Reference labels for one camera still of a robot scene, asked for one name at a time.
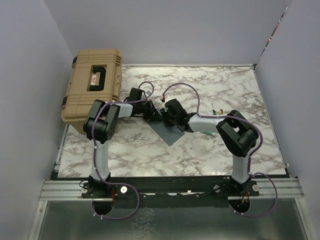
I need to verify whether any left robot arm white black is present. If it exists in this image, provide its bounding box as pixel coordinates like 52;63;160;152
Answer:
82;87;163;198

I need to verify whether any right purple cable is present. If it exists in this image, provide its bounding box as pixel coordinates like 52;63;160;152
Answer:
162;83;279;219

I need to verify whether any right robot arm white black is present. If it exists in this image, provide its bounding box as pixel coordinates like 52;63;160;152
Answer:
160;99;262;196

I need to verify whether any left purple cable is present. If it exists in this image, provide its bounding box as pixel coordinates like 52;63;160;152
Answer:
91;81;155;221

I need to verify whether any purple cable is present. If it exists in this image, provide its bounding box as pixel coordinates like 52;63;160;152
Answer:
91;81;155;221
162;83;279;219

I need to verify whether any grey paper envelope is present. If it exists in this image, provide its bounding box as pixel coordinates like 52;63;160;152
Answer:
147;118;185;146

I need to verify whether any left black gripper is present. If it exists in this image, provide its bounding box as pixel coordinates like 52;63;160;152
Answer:
136;100;163;122

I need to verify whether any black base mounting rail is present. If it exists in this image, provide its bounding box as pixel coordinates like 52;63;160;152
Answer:
74;175;259;212

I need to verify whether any green white glue stick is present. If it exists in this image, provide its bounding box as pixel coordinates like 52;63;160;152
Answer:
202;131;214;136

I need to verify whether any tan plastic tool case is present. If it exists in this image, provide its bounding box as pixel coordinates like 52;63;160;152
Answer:
61;48;122;135

